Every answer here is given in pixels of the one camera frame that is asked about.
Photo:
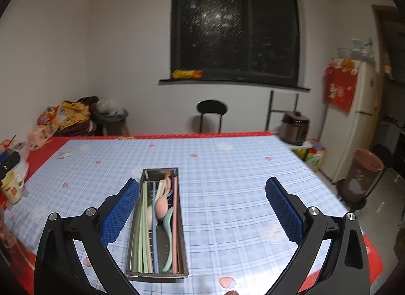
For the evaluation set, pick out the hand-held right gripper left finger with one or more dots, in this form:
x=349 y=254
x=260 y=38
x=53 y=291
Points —
x=121 y=212

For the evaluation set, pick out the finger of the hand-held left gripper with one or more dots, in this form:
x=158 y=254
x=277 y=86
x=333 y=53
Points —
x=11 y=160

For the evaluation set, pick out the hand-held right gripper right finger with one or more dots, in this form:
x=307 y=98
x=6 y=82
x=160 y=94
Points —
x=283 y=212

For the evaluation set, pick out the pink spoon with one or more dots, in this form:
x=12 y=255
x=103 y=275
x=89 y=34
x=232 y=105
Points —
x=160 y=208

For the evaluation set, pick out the blue spoon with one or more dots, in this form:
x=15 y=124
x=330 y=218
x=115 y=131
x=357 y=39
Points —
x=170 y=198

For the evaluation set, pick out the green spoon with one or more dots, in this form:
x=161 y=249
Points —
x=169 y=238

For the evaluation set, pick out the stainless steel utensil tray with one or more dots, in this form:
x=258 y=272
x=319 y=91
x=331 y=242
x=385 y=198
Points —
x=182 y=219

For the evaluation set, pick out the clear plastic food container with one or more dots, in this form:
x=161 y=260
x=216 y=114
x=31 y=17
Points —
x=21 y=168

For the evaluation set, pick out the thin red stick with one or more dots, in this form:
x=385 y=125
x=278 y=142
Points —
x=11 y=141

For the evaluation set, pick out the yellow rimmed mug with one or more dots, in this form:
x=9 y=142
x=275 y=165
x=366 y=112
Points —
x=11 y=189

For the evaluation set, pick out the pink snack packet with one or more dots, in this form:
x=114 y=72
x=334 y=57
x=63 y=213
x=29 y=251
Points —
x=41 y=136

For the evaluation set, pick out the small white paper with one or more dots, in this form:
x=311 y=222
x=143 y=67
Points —
x=64 y=154

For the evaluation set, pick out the orange snack bag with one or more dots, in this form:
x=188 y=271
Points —
x=47 y=117

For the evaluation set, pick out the colourful cardboard box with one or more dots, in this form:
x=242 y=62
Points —
x=313 y=155

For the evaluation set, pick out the blue plaid tablecloth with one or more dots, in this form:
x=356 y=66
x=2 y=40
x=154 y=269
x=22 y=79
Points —
x=227 y=171

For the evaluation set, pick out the yellow snack bag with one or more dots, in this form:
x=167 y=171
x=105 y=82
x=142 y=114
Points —
x=72 y=113

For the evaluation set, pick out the brown rice cooker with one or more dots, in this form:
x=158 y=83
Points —
x=294 y=128

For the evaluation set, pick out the brown trash bin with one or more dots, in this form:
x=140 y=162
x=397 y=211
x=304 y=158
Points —
x=360 y=177

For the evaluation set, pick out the white refrigerator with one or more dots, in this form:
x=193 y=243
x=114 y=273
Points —
x=354 y=136

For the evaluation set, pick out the black round chair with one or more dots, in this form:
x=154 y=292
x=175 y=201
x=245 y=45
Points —
x=211 y=108

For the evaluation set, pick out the orange packet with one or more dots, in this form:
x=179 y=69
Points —
x=186 y=74

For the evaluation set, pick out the clear plastic bags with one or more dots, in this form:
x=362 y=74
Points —
x=357 y=49

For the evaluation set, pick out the dark window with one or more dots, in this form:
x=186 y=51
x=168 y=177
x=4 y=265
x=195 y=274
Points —
x=234 y=22

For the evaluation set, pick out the black metal frame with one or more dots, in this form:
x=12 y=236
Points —
x=281 y=110

